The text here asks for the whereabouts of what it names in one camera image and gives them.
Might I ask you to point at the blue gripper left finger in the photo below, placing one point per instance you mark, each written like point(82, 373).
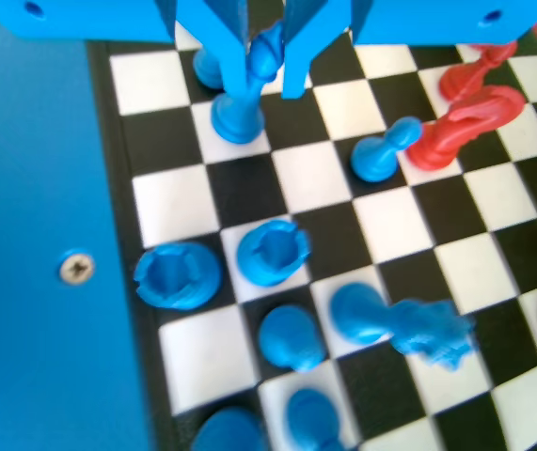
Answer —
point(235, 66)

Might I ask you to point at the black and white chessboard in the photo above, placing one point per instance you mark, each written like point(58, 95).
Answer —
point(315, 174)

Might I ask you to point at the blue chess pawn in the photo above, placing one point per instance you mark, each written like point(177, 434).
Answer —
point(207, 70)
point(310, 418)
point(289, 338)
point(374, 157)

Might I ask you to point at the blue base plate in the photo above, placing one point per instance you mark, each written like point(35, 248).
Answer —
point(37, 188)

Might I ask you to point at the blue chess rook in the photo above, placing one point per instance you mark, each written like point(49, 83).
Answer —
point(178, 282)
point(273, 263)

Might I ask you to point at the blue chess queen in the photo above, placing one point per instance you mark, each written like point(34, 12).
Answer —
point(362, 315)

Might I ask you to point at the red chess knight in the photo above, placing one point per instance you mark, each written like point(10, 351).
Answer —
point(465, 127)

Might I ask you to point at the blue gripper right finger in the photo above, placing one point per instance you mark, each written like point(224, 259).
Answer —
point(296, 70)

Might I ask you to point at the silver plate screw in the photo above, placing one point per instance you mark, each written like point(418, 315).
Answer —
point(76, 267)

